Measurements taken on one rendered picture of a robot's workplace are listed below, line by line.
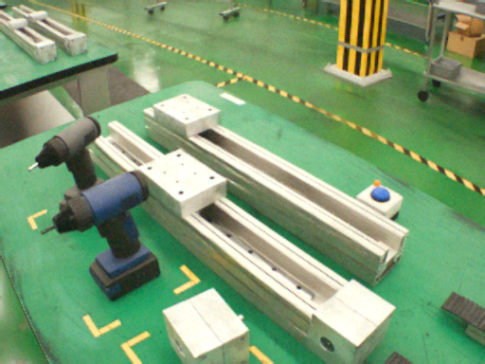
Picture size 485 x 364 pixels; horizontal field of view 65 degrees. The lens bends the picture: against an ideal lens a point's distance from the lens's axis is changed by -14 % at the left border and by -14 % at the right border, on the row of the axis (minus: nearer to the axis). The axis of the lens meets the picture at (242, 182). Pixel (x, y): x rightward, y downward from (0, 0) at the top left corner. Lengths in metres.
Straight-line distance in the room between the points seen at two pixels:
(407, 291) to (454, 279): 0.11
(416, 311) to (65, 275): 0.68
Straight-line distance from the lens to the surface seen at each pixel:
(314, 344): 0.70
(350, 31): 3.96
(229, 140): 1.08
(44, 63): 2.27
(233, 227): 0.84
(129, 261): 0.78
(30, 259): 0.96
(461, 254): 0.97
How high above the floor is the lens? 1.38
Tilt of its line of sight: 35 degrees down
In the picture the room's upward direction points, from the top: 1 degrees counter-clockwise
